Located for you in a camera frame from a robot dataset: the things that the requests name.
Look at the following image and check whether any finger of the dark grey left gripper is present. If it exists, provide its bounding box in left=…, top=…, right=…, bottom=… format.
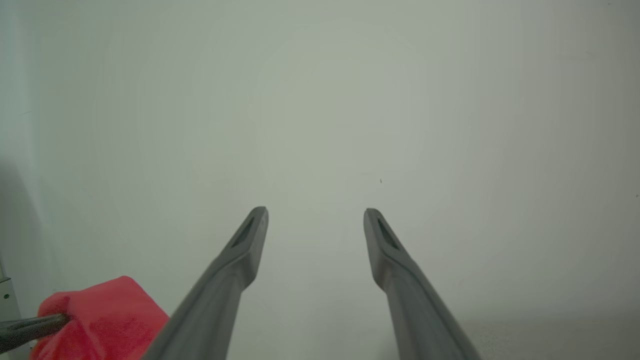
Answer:
left=142, top=206, right=270, bottom=360

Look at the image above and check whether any dark grey pointed right gripper left finger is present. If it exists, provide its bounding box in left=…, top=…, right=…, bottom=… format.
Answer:
left=0, top=313, right=71, bottom=354

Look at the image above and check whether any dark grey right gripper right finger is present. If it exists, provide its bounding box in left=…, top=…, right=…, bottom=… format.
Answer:
left=363, top=208, right=482, bottom=360

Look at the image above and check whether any red clothing item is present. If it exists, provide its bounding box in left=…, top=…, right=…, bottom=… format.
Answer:
left=29, top=275, right=171, bottom=360

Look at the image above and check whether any grey metal panel with screw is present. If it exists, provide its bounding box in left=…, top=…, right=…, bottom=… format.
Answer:
left=0, top=260, right=23, bottom=360

